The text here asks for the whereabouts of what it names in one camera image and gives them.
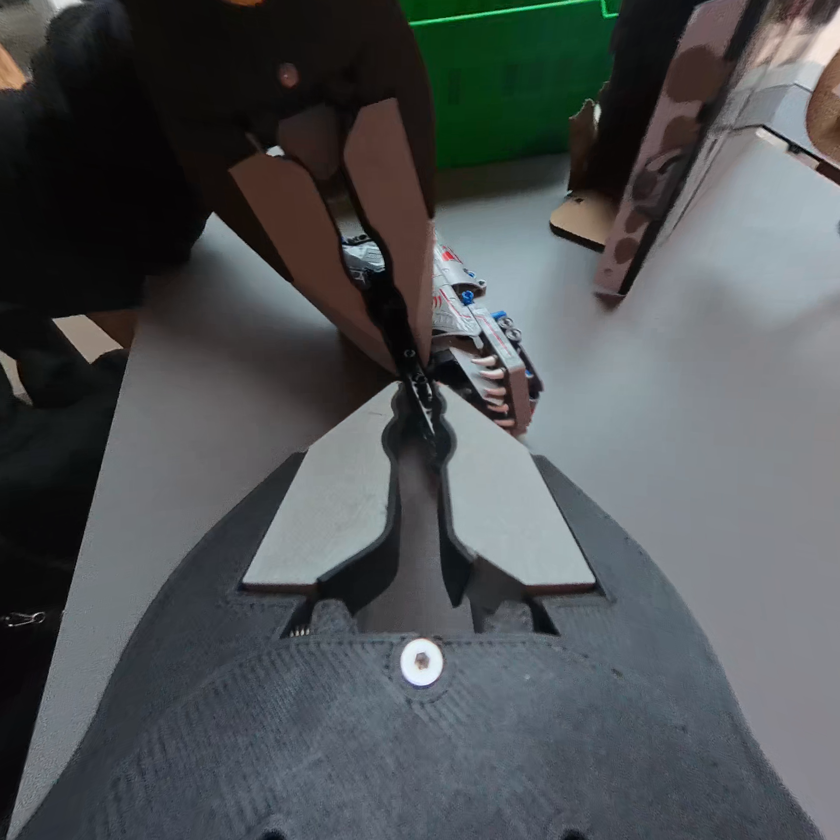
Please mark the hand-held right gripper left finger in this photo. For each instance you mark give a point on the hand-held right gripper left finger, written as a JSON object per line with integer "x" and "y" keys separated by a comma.
{"x": 328, "y": 518}

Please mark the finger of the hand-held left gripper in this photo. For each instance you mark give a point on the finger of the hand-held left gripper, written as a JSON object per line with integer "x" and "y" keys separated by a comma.
{"x": 400, "y": 210}
{"x": 302, "y": 243}

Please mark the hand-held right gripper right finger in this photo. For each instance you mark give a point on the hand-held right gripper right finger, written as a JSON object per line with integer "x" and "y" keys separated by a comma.
{"x": 512, "y": 518}

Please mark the grey red lego vehicle model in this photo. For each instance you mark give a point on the grey red lego vehicle model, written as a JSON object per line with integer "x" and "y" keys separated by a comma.
{"x": 485, "y": 354}

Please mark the person's left forearm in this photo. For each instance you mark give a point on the person's left forearm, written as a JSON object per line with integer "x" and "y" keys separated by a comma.
{"x": 79, "y": 164}

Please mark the dark cardboard lego box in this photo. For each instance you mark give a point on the dark cardboard lego box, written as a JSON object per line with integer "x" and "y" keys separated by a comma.
{"x": 663, "y": 144}

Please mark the person's left hand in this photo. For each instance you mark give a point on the person's left hand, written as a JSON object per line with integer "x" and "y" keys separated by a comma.
{"x": 315, "y": 141}

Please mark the green plastic bin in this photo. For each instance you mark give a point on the green plastic bin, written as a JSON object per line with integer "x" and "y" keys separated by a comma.
{"x": 512, "y": 85}

